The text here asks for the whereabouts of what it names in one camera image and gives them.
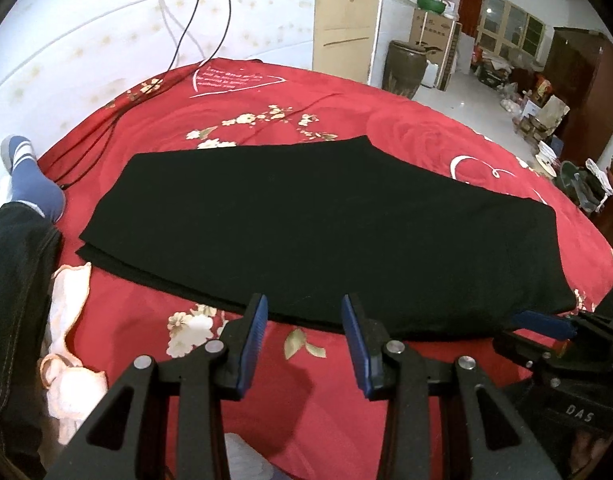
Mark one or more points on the cardboard box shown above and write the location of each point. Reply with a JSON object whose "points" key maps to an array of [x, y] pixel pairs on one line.
{"points": [[439, 37]]}

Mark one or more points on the green basin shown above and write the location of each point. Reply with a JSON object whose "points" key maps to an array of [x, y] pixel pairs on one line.
{"points": [[435, 6]]}

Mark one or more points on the blue sock foot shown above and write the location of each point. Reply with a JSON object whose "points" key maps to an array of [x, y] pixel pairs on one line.
{"points": [[29, 185]]}

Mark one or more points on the black jeans leg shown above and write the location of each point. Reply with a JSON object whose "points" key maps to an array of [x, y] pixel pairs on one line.
{"points": [[29, 249]]}

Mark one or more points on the black pants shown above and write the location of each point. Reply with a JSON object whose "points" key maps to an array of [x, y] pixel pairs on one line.
{"points": [[430, 257]]}

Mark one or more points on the pink white cloth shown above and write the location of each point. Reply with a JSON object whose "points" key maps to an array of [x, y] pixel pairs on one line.
{"points": [[71, 390]]}

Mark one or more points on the window with frame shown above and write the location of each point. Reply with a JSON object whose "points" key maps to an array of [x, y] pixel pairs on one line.
{"points": [[503, 27]]}

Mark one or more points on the dark wooden cabinet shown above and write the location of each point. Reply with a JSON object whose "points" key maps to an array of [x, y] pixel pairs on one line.
{"points": [[580, 69]]}

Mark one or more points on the dark ceramic jar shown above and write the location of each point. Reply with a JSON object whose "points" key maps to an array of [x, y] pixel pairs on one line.
{"points": [[405, 68]]}

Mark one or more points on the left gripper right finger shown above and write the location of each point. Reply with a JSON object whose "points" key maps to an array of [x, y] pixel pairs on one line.
{"points": [[366, 339]]}

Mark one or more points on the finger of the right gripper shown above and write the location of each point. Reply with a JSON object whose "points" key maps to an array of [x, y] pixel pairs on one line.
{"points": [[551, 326]]}

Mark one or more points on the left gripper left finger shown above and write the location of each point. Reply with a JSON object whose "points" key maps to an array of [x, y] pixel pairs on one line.
{"points": [[243, 339]]}

